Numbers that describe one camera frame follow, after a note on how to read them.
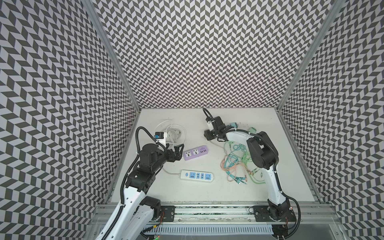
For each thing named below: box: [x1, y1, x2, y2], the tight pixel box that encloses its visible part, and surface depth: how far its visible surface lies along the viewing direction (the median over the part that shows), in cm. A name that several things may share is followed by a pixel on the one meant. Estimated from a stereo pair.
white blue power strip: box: [180, 169, 215, 183], surface depth 84 cm
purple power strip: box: [183, 145, 209, 161], surface depth 93 cm
